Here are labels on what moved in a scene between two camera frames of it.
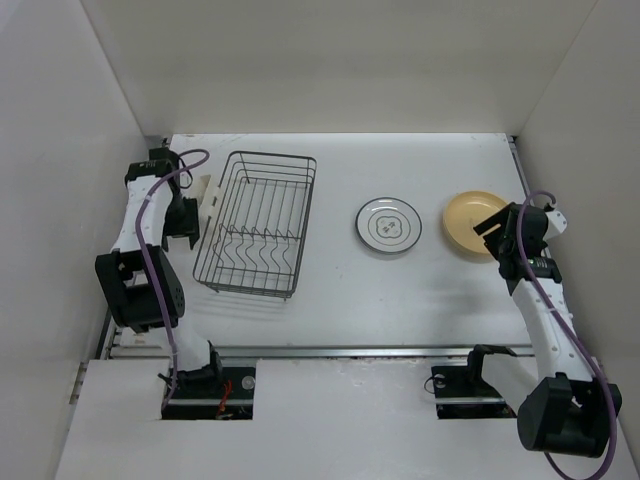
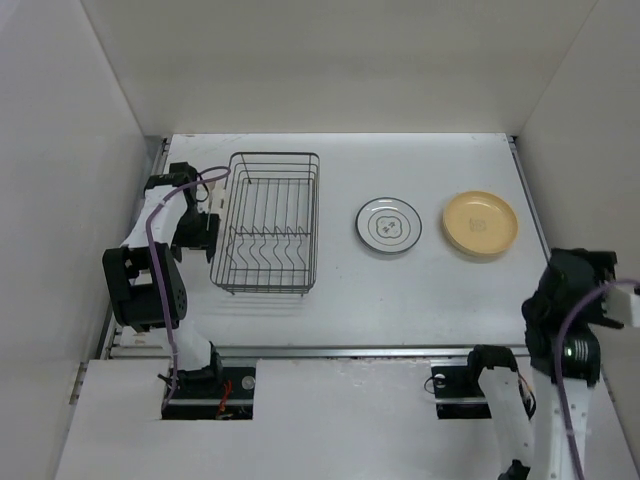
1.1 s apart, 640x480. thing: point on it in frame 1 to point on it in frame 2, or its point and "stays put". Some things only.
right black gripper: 499,217 to 604,261
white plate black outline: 388,225 stays put
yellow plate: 464,212 stays put
